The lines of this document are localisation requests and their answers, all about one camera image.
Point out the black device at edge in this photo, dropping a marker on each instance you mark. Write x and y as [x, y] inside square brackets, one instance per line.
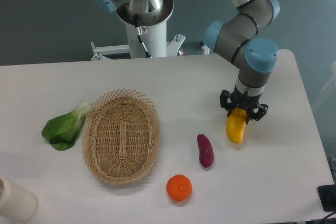
[327, 197]

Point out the yellow mango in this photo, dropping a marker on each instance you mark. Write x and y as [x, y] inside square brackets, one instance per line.
[236, 125]

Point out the cream cylindrical bottle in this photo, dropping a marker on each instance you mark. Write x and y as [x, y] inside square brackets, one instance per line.
[17, 202]

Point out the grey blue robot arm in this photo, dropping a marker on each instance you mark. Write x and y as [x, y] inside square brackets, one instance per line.
[236, 41]

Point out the woven wicker basket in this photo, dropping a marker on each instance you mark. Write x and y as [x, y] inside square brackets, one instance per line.
[121, 136]

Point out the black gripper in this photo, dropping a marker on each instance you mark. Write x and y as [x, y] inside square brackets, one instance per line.
[254, 110]

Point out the green bok choy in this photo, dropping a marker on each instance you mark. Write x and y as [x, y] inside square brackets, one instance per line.
[62, 131]

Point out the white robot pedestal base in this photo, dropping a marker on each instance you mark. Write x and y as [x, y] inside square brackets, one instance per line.
[145, 24]

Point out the purple sweet potato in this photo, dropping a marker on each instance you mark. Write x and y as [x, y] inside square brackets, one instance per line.
[206, 153]

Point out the orange tangerine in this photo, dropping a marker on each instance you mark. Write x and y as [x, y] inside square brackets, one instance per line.
[179, 187]

